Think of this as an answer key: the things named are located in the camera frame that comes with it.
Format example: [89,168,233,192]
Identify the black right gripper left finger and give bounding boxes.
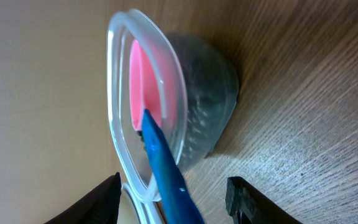
[46,172,122,224]

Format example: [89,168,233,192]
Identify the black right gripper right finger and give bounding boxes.
[225,176,300,224]

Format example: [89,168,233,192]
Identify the pink scoop blue handle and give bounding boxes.
[129,40,204,224]

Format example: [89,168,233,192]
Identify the white bowl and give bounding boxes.
[117,183,166,224]

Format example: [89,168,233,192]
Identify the clear plastic container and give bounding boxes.
[107,9,239,203]

